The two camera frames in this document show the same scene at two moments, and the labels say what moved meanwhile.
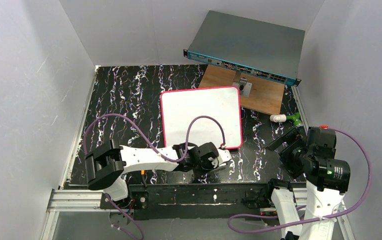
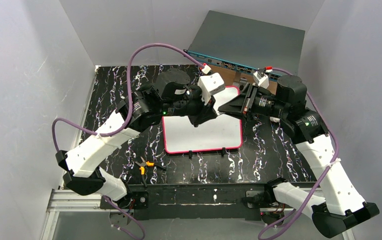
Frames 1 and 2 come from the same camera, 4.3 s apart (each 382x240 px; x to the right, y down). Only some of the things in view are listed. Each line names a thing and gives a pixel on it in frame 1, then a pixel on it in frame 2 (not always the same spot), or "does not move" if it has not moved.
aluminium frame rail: (87, 201) does not move
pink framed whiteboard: (181, 107) does not move
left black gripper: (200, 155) -> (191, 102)
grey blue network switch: (249, 46) does not move
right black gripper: (286, 145) -> (247, 103)
